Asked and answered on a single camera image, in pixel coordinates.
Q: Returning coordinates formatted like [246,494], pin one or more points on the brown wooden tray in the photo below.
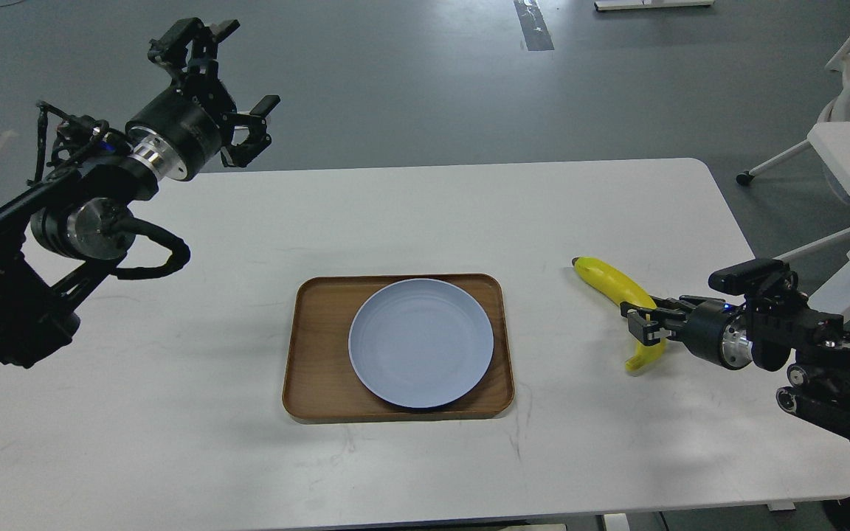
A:
[321,385]

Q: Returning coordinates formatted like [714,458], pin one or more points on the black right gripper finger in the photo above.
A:
[670,308]
[649,331]

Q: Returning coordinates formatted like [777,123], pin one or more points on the light blue round plate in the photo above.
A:
[420,343]

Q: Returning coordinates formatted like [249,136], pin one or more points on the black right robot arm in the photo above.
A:
[774,328]

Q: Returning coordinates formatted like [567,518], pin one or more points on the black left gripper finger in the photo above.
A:
[240,154]
[188,53]

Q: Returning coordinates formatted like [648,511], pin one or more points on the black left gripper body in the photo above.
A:
[176,133]

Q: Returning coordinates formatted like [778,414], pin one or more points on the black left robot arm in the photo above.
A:
[107,138]

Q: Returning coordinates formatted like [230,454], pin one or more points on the yellow banana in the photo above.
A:
[619,288]

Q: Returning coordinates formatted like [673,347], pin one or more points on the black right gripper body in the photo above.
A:
[716,332]

